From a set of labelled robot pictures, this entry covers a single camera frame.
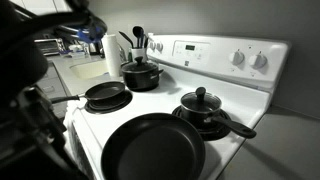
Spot white electric stove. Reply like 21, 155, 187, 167
63, 33, 291, 180

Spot silver toaster oven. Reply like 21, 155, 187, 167
34, 37, 66, 57

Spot large black coil burner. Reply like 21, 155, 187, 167
84, 89, 134, 115

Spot small black frying pan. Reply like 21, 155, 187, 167
49, 81, 126, 105

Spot plain grey kitchen counter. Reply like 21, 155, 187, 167
216, 104, 320, 180

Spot cream kitchen sink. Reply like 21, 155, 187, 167
69, 59, 110, 80

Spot small black coil burner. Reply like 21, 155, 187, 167
171, 105, 232, 142

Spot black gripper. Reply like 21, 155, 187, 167
75, 14, 108, 44

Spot black ladle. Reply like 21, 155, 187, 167
132, 25, 145, 49

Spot small black saucepan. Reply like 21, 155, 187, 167
179, 87, 258, 140

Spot grey counter with sink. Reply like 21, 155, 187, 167
34, 53, 125, 119

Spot large black two-handled pot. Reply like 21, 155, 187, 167
120, 56, 165, 92

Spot white paper towel roll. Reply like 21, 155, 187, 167
100, 33, 124, 78

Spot small glass pot lid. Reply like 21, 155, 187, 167
180, 86, 223, 114

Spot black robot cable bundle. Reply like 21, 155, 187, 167
9, 9, 92, 33

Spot black kitchen utensils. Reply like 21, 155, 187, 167
118, 30, 135, 50

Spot white utensil holder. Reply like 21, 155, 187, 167
130, 47, 148, 64

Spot large glass pot lid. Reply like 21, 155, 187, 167
120, 55, 160, 73

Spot large black frying pan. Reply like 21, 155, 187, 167
100, 112, 206, 180

